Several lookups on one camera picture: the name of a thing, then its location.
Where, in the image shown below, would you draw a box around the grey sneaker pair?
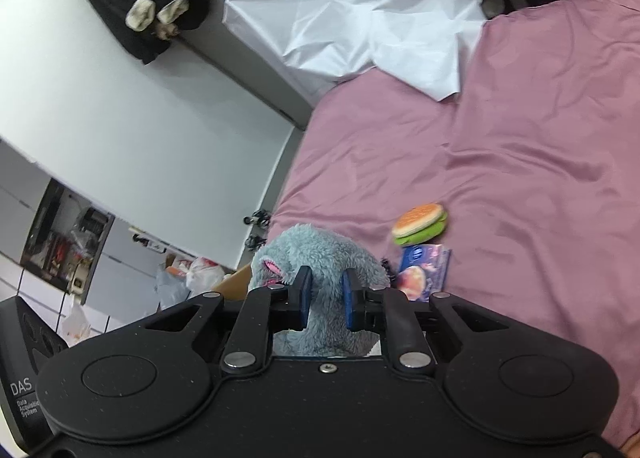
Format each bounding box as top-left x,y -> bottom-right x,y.
243,208 -> 271,252

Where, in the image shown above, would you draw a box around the plush hamburger toy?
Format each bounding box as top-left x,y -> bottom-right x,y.
392,203 -> 448,246

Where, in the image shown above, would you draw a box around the blue tissue pack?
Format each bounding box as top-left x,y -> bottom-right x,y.
396,244 -> 451,302

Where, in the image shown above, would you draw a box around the white plastic bag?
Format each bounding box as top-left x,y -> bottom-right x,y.
154,258 -> 229,310

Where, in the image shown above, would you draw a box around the grey door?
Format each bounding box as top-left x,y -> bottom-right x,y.
183,0 -> 314,130

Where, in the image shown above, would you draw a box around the cardboard box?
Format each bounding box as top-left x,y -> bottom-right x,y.
214,264 -> 252,301

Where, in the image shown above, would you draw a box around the pink bed sheet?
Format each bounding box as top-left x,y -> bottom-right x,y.
270,0 -> 639,446

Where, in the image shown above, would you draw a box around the grey fluffy plush toy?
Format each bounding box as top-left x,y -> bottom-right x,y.
247,224 -> 390,357

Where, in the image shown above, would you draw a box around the white crumpled sheet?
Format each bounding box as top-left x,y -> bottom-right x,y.
240,0 -> 486,105

